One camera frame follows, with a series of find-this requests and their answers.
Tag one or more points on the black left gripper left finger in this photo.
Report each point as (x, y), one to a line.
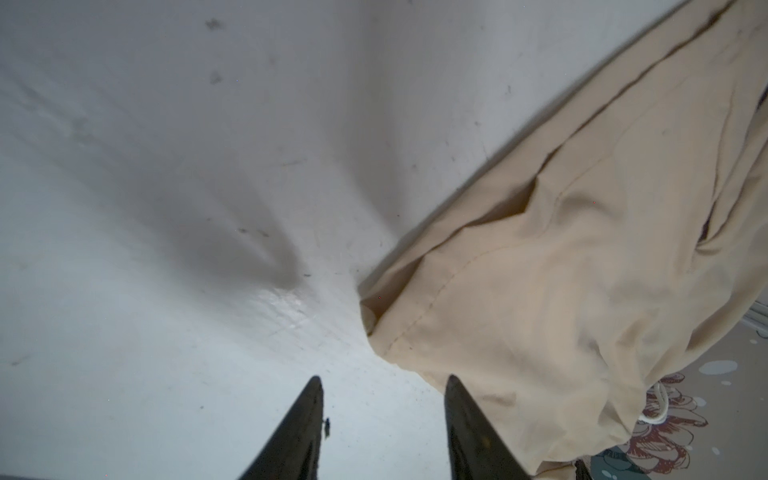
(293, 450)

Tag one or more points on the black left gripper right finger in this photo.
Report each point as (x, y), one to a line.
(476, 451)

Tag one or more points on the beige shorts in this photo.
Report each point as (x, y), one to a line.
(613, 246)

